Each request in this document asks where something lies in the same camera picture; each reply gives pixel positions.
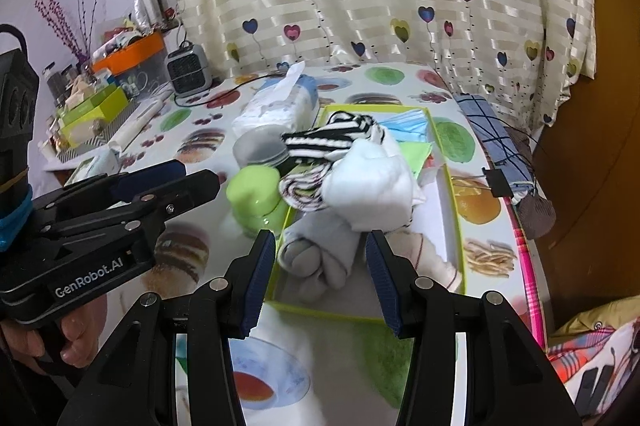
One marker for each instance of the blue face masks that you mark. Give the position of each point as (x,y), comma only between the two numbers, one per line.
(407,126)

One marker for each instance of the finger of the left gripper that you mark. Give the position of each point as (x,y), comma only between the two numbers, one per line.
(180,198)
(100,192)

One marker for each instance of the black binder clip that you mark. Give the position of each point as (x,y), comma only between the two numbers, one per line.
(497,183)

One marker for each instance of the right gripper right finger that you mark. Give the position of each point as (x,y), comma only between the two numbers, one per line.
(509,380)

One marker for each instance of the glass jar with lid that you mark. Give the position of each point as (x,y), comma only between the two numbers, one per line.
(56,83)

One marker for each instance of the green cloth bag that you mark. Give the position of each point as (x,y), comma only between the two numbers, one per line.
(416,153)

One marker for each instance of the rolled white paper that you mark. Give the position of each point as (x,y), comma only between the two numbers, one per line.
(133,126)

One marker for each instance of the zigzag pattern tray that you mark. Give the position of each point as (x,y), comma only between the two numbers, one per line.
(95,142)

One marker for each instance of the wet wipes pack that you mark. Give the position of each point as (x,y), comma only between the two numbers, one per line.
(105,162)

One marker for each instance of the grey rolled socks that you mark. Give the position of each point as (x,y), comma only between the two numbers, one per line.
(319,249)

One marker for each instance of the orange storage tray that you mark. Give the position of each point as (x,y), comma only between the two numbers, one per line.
(132,55)

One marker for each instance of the green lid jar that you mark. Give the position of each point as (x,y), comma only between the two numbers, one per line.
(255,200)

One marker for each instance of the red plaid fabric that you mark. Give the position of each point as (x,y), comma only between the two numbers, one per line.
(594,367)

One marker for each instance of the purple dried flower sprigs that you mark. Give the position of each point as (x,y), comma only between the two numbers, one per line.
(72,23)

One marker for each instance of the white tissue pack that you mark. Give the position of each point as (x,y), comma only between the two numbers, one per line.
(291,102)

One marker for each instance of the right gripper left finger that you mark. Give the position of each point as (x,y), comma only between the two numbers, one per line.
(132,380)

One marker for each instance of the green edged white box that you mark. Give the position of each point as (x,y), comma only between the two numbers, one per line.
(357,300)

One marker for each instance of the beige rolled sock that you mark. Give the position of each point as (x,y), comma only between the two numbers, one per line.
(421,253)

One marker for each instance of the black white striped sock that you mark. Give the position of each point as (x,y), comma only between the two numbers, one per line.
(330,142)

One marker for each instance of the blue checked cloth roll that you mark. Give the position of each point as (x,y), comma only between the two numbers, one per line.
(507,147)

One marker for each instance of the green cardboard box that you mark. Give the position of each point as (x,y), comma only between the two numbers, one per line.
(93,114)

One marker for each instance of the person's left hand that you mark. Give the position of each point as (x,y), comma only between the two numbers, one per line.
(82,329)

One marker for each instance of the grey space heater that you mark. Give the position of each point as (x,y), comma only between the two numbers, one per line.
(188,70)

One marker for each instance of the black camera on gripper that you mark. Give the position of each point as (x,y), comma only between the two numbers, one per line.
(19,91)

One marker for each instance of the dark clear lid jar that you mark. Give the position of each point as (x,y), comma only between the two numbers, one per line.
(264,145)

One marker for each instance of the rolled white towel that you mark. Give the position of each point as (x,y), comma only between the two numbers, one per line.
(372,187)

